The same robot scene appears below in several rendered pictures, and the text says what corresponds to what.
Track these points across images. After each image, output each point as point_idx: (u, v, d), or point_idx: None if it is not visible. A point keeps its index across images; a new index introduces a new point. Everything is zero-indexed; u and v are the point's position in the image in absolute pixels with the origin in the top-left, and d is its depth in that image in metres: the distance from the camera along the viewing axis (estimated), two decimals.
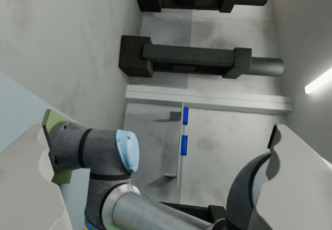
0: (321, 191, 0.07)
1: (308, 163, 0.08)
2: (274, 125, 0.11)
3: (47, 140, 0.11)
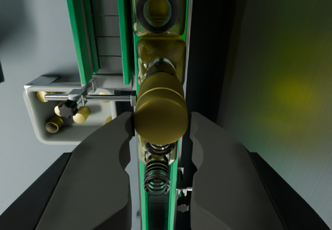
0: (237, 163, 0.08)
1: (223, 142, 0.10)
2: (188, 114, 0.12)
3: (132, 128, 0.12)
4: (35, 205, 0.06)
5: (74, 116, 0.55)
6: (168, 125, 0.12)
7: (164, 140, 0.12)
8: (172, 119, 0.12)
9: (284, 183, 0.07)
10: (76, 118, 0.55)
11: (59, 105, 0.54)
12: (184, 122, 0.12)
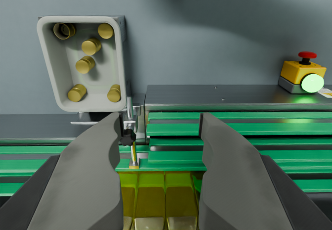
0: (248, 165, 0.08)
1: (234, 143, 0.09)
2: (200, 115, 0.12)
3: (120, 128, 0.12)
4: (22, 210, 0.06)
5: (83, 62, 0.48)
6: None
7: None
8: None
9: (296, 188, 0.07)
10: (82, 64, 0.48)
11: (96, 48, 0.47)
12: None
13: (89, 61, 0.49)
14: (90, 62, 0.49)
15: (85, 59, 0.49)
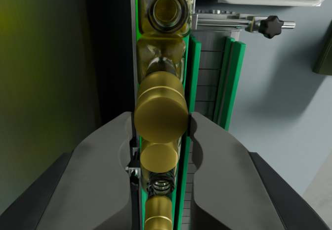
0: (237, 163, 0.08)
1: (223, 142, 0.10)
2: (188, 114, 0.12)
3: (132, 128, 0.12)
4: (35, 205, 0.06)
5: (169, 104, 0.11)
6: (154, 158, 0.17)
7: (157, 147, 0.17)
8: (151, 161, 0.17)
9: (284, 183, 0.07)
10: (162, 110, 0.12)
11: None
12: (143, 159, 0.17)
13: (181, 94, 0.13)
14: (184, 99, 0.13)
15: (169, 87, 0.12)
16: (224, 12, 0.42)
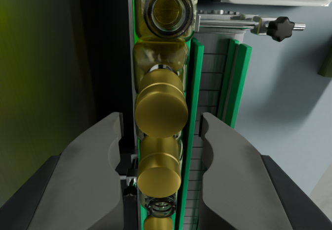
0: (248, 165, 0.08)
1: (234, 143, 0.09)
2: (200, 115, 0.12)
3: (120, 128, 0.12)
4: (22, 210, 0.06)
5: (168, 100, 0.12)
6: (153, 182, 0.15)
7: (156, 170, 0.14)
8: (150, 185, 0.15)
9: (296, 188, 0.07)
10: (162, 106, 0.12)
11: None
12: (141, 184, 0.15)
13: (180, 90, 0.13)
14: (183, 95, 0.13)
15: (169, 83, 0.13)
16: (228, 12, 0.40)
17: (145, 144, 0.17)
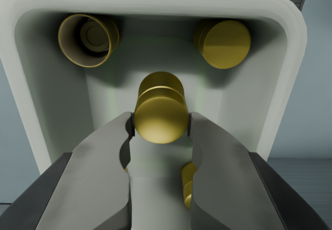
0: (237, 163, 0.08)
1: (223, 142, 0.10)
2: (188, 114, 0.12)
3: (132, 128, 0.12)
4: (35, 205, 0.06)
5: None
6: None
7: None
8: None
9: (284, 183, 0.07)
10: None
11: (188, 122, 0.12)
12: None
13: None
14: None
15: None
16: None
17: None
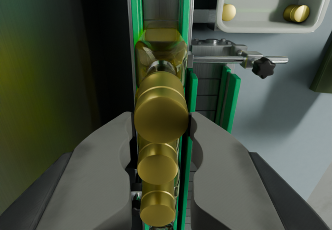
0: (237, 163, 0.08)
1: (223, 142, 0.10)
2: (188, 114, 0.12)
3: (132, 128, 0.12)
4: (35, 205, 0.06)
5: (162, 159, 0.16)
6: (152, 215, 0.19)
7: (155, 207, 0.18)
8: (150, 217, 0.19)
9: (284, 183, 0.07)
10: (158, 163, 0.16)
11: (188, 122, 0.12)
12: (143, 216, 0.19)
13: (172, 147, 0.17)
14: (175, 150, 0.17)
15: (163, 143, 0.17)
16: (221, 39, 0.44)
17: None
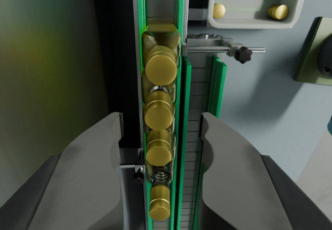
0: (248, 165, 0.08)
1: (234, 143, 0.09)
2: (200, 115, 0.12)
3: (120, 128, 0.12)
4: (22, 210, 0.06)
5: (162, 110, 0.23)
6: (155, 156, 0.26)
7: (156, 149, 0.25)
8: (153, 158, 0.26)
9: (296, 188, 0.07)
10: (159, 113, 0.23)
11: (177, 71, 0.21)
12: (147, 157, 0.26)
13: (169, 104, 0.24)
14: (170, 106, 0.24)
15: (162, 100, 0.24)
16: (212, 34, 0.51)
17: (149, 135, 0.28)
